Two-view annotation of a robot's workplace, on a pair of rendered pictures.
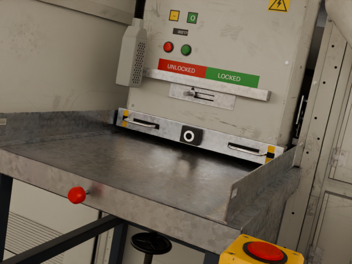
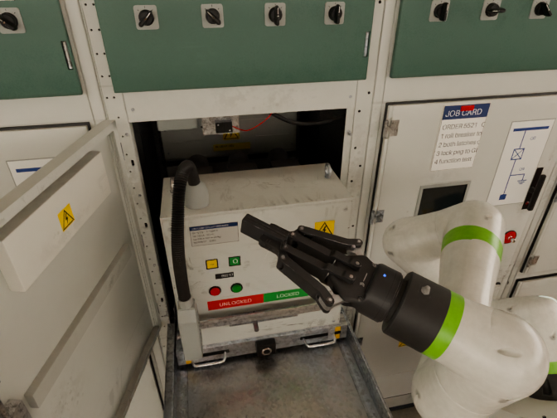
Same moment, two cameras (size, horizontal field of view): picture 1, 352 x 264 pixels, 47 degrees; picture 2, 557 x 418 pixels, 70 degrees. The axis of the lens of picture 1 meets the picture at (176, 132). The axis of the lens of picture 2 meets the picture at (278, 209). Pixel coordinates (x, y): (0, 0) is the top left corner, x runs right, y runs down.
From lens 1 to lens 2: 1.05 m
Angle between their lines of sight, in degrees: 40
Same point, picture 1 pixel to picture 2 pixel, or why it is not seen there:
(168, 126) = (239, 347)
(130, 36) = (189, 323)
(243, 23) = not seen: hidden behind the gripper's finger
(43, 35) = (79, 376)
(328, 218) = (363, 320)
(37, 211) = not seen: outside the picture
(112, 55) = (127, 297)
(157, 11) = (189, 265)
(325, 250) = (363, 337)
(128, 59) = (193, 340)
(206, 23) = (252, 262)
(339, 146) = not seen: hidden behind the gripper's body
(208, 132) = (280, 337)
